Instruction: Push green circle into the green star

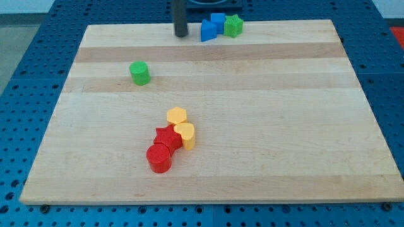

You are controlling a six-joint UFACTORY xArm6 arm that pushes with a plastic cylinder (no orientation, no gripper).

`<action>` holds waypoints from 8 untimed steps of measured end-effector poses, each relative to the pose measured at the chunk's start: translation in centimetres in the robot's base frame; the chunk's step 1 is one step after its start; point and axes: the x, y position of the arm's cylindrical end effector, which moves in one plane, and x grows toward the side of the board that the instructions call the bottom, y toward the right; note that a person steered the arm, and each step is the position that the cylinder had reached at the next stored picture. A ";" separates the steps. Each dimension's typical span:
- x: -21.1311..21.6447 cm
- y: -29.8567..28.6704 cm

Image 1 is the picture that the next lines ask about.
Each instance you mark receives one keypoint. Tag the green cylinder block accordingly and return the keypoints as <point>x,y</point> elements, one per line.
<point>139,73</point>

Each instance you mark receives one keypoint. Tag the red star block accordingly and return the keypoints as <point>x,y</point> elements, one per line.
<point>169,138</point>

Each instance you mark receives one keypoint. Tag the green star block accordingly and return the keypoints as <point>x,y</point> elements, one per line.
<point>233,26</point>

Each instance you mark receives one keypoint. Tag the yellow heart block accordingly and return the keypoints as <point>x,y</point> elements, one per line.
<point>187,132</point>

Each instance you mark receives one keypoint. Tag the yellow hexagon block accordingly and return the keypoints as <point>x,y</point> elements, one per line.
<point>176,116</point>

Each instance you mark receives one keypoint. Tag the red cylinder block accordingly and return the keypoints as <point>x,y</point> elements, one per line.
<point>159,158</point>

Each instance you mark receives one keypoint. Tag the light wooden board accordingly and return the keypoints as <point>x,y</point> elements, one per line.
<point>279,115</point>

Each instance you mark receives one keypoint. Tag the blue triangle block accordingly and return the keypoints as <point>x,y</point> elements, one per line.
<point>208,31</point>

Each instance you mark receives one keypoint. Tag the blue cube block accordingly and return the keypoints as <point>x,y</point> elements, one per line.
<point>219,20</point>

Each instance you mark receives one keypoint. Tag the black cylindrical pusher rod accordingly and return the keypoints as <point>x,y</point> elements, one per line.
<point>179,18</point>

